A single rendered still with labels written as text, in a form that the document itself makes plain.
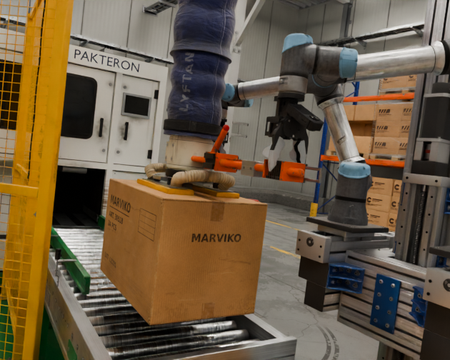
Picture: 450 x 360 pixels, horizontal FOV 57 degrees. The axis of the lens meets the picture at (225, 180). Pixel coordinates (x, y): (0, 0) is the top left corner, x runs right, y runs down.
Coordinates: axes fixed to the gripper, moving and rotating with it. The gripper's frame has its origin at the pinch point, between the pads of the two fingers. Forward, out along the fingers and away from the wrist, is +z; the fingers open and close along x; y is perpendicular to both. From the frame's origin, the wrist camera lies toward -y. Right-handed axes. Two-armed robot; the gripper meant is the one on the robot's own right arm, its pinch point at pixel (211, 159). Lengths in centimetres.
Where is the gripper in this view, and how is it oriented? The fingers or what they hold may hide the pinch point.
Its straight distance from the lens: 199.4
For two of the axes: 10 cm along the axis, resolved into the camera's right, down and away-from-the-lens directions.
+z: -1.2, 9.9, 0.5
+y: 5.0, 1.0, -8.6
